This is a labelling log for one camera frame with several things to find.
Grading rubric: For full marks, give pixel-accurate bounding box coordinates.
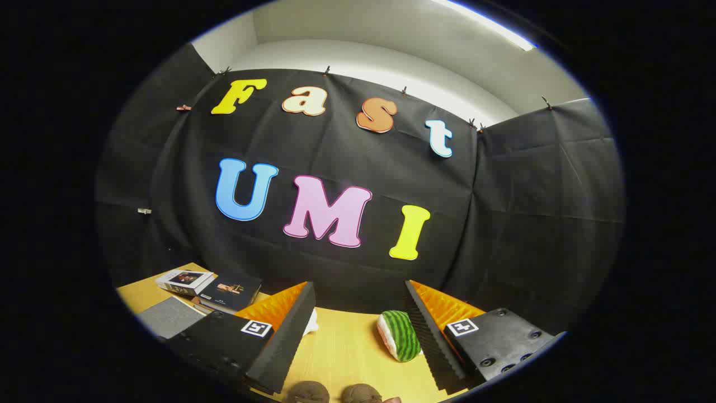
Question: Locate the watermelon slice plush toy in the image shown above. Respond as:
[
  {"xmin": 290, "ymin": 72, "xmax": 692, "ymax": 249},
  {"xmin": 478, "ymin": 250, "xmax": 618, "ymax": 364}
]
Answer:
[{"xmin": 376, "ymin": 311, "xmax": 422, "ymax": 362}]

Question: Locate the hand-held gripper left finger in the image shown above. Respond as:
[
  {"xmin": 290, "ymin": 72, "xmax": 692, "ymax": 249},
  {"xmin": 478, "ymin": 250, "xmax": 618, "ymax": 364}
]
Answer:
[{"xmin": 167, "ymin": 282, "xmax": 317, "ymax": 395}]

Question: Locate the fabric storage box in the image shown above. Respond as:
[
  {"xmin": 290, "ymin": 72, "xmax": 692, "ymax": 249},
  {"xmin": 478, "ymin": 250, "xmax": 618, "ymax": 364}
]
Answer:
[{"xmin": 136, "ymin": 297, "xmax": 206, "ymax": 340}]

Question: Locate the white portrait cover book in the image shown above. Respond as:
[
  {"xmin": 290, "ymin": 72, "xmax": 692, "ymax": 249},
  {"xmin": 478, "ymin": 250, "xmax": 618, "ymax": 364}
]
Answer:
[{"xmin": 156, "ymin": 270, "xmax": 215, "ymax": 296}]

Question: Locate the brown fuzzy shoe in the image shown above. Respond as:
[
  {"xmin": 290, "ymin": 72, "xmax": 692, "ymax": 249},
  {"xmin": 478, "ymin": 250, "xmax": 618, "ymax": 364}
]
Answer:
[
  {"xmin": 285, "ymin": 381, "xmax": 331, "ymax": 403},
  {"xmin": 341, "ymin": 383, "xmax": 384, "ymax": 403}
]

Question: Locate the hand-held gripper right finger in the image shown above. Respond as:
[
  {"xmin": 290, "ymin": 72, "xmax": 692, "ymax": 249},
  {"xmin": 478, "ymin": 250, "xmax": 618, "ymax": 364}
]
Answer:
[{"xmin": 404, "ymin": 279, "xmax": 564, "ymax": 395}]

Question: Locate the black backdrop cloth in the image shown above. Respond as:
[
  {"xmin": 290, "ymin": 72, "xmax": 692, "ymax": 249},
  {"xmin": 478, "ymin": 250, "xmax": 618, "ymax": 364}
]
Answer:
[{"xmin": 95, "ymin": 42, "xmax": 625, "ymax": 336}]

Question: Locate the dark hardcover book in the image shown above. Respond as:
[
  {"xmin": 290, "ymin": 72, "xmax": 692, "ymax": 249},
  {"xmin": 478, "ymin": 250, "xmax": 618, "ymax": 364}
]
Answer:
[{"xmin": 197, "ymin": 273, "xmax": 262, "ymax": 313}]

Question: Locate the brown cover book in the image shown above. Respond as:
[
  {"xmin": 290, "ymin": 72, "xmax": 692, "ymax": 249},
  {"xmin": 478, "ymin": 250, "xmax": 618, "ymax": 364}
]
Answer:
[{"xmin": 190, "ymin": 296, "xmax": 238, "ymax": 315}]

